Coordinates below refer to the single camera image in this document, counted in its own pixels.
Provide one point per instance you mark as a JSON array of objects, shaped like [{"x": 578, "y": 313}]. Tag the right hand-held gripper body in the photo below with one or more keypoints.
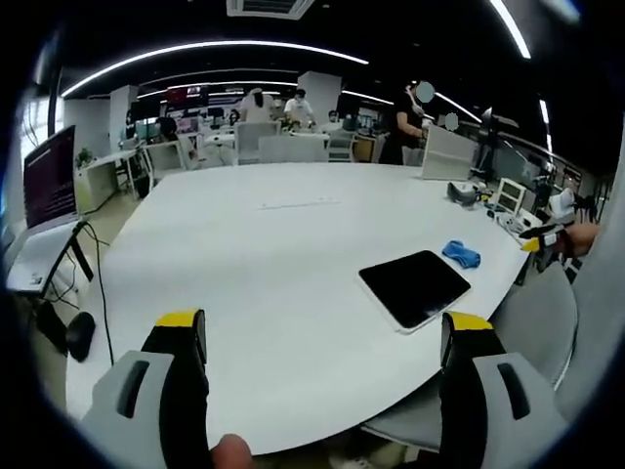
[{"x": 562, "y": 242}]

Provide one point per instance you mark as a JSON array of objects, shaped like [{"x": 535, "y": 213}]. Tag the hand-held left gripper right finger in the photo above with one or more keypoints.
[{"x": 481, "y": 391}]

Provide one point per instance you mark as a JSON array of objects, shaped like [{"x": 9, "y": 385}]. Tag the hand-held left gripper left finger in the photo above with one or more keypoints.
[{"x": 178, "y": 386}]

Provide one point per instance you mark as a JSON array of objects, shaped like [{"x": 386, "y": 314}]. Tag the blue cleaning cloth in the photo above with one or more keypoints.
[{"x": 461, "y": 254}]

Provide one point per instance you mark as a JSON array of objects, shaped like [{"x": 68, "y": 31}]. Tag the black mirror with white frame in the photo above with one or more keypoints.
[{"x": 415, "y": 285}]

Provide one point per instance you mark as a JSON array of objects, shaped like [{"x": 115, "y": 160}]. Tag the person's left hand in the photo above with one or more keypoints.
[{"x": 233, "y": 453}]

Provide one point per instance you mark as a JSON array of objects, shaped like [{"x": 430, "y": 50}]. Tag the white framed box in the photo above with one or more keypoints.
[{"x": 510, "y": 195}]

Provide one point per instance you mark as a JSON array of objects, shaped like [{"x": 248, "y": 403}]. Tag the grey office chair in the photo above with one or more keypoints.
[{"x": 532, "y": 332}]

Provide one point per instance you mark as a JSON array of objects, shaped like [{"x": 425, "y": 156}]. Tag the dark headset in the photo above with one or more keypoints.
[{"x": 463, "y": 195}]

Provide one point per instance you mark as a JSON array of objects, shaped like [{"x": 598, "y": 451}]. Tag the black laptop stand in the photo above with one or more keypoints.
[{"x": 73, "y": 254}]

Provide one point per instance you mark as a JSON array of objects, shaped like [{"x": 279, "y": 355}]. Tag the straight ceiling light strip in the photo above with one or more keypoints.
[{"x": 512, "y": 27}]

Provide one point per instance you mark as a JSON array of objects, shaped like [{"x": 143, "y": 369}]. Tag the white side desk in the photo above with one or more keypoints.
[{"x": 105, "y": 178}]

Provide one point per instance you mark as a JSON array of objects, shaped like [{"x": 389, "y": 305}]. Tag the laptop with dark screen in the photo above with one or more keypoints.
[{"x": 49, "y": 195}]

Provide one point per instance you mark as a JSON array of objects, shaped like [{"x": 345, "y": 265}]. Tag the green potted plant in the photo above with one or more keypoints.
[{"x": 84, "y": 157}]

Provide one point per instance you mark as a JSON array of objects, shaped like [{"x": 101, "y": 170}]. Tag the white mesh office chair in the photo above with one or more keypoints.
[
  {"x": 293, "y": 149},
  {"x": 256, "y": 141}
]

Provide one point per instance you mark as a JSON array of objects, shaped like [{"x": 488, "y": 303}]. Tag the long curved ceiling light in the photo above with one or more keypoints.
[{"x": 210, "y": 54}]

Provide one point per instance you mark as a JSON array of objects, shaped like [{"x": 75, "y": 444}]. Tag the ceiling air vent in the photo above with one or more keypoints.
[{"x": 268, "y": 7}]

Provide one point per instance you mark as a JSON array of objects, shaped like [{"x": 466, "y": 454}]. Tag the wall screen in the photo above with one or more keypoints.
[{"x": 186, "y": 97}]

